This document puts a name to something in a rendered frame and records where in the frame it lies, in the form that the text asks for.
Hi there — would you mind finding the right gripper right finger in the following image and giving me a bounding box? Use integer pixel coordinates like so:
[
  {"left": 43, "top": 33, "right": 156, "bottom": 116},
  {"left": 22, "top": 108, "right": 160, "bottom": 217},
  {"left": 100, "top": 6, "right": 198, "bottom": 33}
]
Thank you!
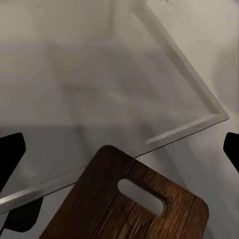
[{"left": 223, "top": 132, "right": 239, "bottom": 173}]

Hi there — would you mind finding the cutting board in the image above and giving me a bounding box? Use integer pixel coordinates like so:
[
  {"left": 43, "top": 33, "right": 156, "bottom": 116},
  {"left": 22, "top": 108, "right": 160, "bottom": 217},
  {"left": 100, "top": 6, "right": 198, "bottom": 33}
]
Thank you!
[{"left": 39, "top": 144, "right": 209, "bottom": 239}]

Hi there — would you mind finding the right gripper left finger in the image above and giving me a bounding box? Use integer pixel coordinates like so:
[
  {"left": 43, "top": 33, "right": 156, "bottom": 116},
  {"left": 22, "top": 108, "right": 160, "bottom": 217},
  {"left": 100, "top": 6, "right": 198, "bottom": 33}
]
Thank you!
[{"left": 0, "top": 132, "right": 26, "bottom": 192}]

